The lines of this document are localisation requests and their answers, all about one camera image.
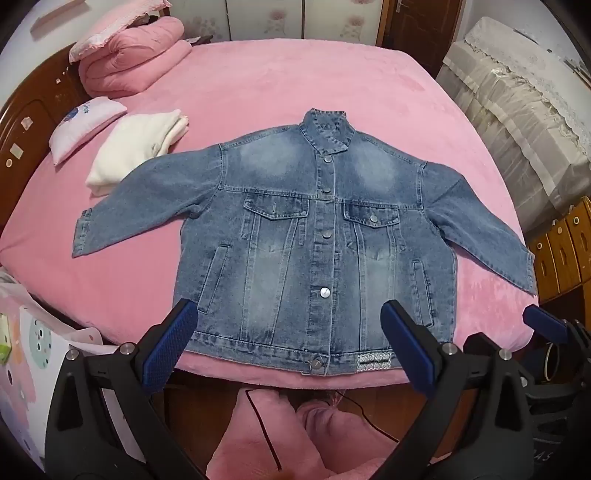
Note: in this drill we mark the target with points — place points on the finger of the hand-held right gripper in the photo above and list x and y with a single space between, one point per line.
545 323
480 341

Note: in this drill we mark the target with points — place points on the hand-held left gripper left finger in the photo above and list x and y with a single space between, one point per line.
168 341

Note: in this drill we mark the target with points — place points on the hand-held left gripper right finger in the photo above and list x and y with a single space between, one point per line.
406 341

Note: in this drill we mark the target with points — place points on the blue denim jacket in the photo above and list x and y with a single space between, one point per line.
286 240

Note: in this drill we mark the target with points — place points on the person's pink fleece pants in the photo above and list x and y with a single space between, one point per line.
323 438

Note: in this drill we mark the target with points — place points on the printed plastic bag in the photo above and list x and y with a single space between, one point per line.
27 369

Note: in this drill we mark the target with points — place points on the folded white cloth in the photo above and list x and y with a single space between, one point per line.
134 143

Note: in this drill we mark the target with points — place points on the small printed pillow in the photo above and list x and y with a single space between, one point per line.
83 124

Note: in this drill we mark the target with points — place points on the wooden headboard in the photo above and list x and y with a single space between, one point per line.
27 124

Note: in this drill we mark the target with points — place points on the folded pink quilt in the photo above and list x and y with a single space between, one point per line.
134 60

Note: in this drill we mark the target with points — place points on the pink bed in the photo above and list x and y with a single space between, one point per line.
277 78

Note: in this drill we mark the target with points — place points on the brown wooden door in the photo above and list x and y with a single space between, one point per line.
425 23

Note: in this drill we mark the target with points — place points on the pink pillow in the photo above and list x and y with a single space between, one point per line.
115 23

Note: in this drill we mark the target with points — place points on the floral panel wardrobe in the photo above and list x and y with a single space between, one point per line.
277 18

